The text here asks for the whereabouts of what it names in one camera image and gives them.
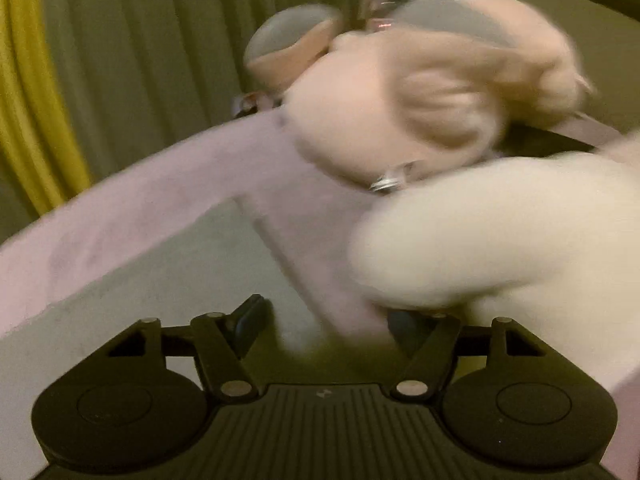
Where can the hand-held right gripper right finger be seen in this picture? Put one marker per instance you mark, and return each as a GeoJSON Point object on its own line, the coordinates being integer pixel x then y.
{"type": "Point", "coordinates": [405, 332]}

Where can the pink and grey plush toy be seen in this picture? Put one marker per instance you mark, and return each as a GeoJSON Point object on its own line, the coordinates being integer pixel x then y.
{"type": "Point", "coordinates": [380, 95]}

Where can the yellow curtain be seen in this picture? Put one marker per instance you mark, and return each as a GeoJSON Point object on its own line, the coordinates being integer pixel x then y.
{"type": "Point", "coordinates": [35, 110]}

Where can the green pleated curtain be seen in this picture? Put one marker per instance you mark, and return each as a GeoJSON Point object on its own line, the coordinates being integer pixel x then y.
{"type": "Point", "coordinates": [165, 50]}
{"type": "Point", "coordinates": [15, 210]}

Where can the purple fleece blanket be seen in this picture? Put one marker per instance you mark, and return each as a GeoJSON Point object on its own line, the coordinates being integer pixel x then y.
{"type": "Point", "coordinates": [150, 205]}

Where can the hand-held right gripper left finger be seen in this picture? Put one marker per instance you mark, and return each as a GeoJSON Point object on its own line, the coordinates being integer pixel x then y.
{"type": "Point", "coordinates": [250, 322]}

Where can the cream plush toy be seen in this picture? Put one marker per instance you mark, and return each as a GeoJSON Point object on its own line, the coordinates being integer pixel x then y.
{"type": "Point", "coordinates": [500, 235]}

